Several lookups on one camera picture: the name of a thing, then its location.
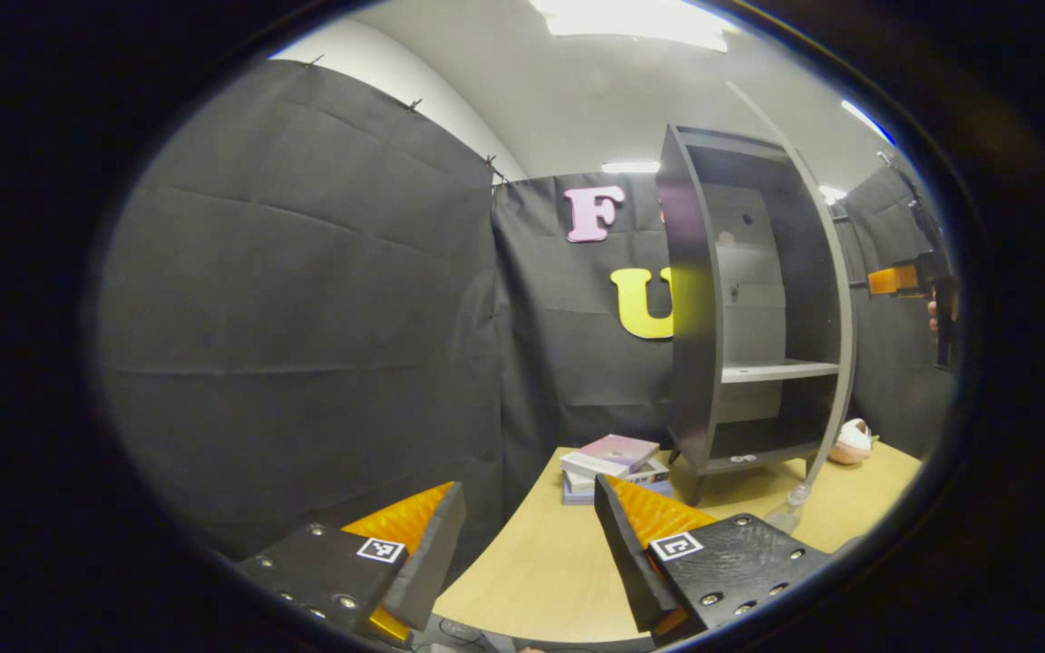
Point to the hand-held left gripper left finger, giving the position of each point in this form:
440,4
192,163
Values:
432,562

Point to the blue book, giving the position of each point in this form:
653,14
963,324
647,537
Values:
577,494

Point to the ceiling light panel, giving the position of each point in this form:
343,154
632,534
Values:
631,23
629,167
833,193
867,121

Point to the pink book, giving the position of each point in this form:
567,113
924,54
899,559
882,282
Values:
618,451

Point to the grey cabinet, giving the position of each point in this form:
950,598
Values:
690,345

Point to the green label bottle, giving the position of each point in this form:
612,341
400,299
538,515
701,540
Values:
795,503

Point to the white book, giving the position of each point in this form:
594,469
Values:
588,467

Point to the black backdrop cloth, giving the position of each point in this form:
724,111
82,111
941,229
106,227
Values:
305,299

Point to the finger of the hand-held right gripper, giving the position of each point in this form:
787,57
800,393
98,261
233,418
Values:
890,279

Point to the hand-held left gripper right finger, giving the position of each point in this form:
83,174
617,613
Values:
631,562

